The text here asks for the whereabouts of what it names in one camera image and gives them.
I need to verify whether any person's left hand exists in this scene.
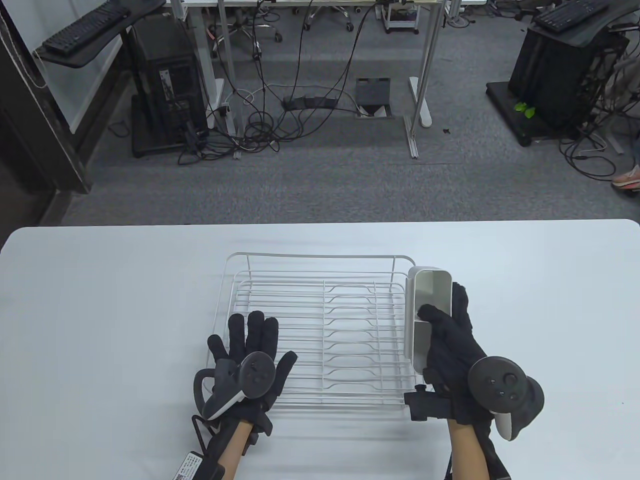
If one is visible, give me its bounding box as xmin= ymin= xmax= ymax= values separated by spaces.
xmin=207 ymin=310 xmax=299 ymax=437

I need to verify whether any person's right hand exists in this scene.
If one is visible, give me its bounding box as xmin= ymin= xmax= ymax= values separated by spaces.
xmin=417 ymin=282 xmax=489 ymax=427

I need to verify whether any white utensil holder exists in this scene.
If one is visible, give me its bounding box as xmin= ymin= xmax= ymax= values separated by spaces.
xmin=406 ymin=266 xmax=455 ymax=375

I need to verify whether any person's left forearm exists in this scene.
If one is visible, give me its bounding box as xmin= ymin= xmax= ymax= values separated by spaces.
xmin=219 ymin=419 xmax=255 ymax=480

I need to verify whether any person's right forearm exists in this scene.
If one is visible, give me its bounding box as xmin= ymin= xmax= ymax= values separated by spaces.
xmin=446 ymin=418 xmax=490 ymax=480

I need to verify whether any black left hand controller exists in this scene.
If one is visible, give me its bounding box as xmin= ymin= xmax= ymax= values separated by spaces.
xmin=193 ymin=351 xmax=277 ymax=421

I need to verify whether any black hand controller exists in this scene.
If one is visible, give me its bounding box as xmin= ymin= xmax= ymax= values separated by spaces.
xmin=468 ymin=355 xmax=545 ymax=442
xmin=193 ymin=351 xmax=277 ymax=421

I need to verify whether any black right hand controller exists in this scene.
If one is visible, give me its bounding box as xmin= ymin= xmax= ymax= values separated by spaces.
xmin=468 ymin=355 xmax=545 ymax=442

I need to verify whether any black rolling cart base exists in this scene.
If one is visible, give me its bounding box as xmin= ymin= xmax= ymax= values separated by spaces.
xmin=485 ymin=80 xmax=596 ymax=148

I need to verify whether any black floor socket box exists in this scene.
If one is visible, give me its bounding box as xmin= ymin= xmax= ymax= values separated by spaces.
xmin=355 ymin=77 xmax=393 ymax=119

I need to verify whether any black power strip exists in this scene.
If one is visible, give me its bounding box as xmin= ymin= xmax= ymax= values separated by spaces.
xmin=281 ymin=94 xmax=340 ymax=112

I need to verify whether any black computer tower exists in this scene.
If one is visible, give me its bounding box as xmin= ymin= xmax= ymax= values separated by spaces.
xmin=508 ymin=24 xmax=630 ymax=137
xmin=126 ymin=19 xmax=210 ymax=159

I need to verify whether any white rolling cart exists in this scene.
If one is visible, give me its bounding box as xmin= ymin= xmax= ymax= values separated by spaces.
xmin=382 ymin=0 xmax=422 ymax=35

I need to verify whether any white board panel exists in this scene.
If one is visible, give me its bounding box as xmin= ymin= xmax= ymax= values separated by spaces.
xmin=0 ymin=0 xmax=132 ymax=135

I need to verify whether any office chair base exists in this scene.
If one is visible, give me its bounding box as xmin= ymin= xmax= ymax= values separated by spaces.
xmin=210 ymin=0 xmax=285 ymax=57

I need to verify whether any black keyboard tray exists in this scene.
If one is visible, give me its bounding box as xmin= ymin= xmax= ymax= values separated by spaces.
xmin=529 ymin=0 xmax=640 ymax=50
xmin=33 ymin=0 xmax=167 ymax=69

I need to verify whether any black keyboard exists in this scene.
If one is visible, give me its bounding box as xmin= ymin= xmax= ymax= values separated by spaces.
xmin=42 ymin=0 xmax=133 ymax=56
xmin=533 ymin=0 xmax=612 ymax=34

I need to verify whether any white wire dish rack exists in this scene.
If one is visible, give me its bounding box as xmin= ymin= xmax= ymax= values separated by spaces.
xmin=206 ymin=251 xmax=435 ymax=407

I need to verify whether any black glove cable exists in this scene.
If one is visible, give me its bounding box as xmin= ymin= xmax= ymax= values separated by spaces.
xmin=191 ymin=414 xmax=222 ymax=457

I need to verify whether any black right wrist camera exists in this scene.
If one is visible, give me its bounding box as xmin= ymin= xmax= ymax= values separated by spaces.
xmin=403 ymin=384 xmax=455 ymax=424

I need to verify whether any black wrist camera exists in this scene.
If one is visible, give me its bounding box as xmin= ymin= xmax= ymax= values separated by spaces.
xmin=403 ymin=384 xmax=455 ymax=424
xmin=172 ymin=450 xmax=226 ymax=480

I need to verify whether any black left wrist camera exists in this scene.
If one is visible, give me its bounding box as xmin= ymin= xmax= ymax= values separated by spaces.
xmin=172 ymin=450 xmax=226 ymax=480

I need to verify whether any bundle of black floor cables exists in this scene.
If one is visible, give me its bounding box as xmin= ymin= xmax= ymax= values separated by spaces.
xmin=558 ymin=30 xmax=640 ymax=179
xmin=108 ymin=0 xmax=381 ymax=167

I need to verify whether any white desk frame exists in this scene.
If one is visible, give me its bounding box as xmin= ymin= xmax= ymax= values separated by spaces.
xmin=169 ymin=0 xmax=447 ymax=160

